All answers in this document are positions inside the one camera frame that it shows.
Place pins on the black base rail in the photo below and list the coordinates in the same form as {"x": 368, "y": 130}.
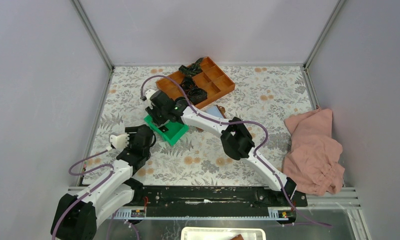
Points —
{"x": 239, "y": 202}

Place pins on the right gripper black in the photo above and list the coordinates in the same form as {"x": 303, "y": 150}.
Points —
{"x": 151, "y": 111}

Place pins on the black items in tray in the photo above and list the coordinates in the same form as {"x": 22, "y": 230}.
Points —
{"x": 194, "y": 93}

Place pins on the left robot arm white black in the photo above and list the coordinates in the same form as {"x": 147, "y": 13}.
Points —
{"x": 78, "y": 216}

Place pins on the green plastic card box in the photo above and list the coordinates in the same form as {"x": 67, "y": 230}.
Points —
{"x": 170, "y": 132}

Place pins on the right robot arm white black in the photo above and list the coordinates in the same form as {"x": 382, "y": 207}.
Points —
{"x": 236, "y": 139}

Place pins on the orange wooden compartment tray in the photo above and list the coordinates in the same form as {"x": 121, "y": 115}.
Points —
{"x": 212, "y": 79}

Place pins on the pink crumpled cloth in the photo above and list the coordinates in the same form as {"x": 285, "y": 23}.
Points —
{"x": 312, "y": 161}

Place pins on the brown leather card holder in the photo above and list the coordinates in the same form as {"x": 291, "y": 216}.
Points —
{"x": 213, "y": 111}

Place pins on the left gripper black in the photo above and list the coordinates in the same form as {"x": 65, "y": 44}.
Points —
{"x": 131, "y": 136}

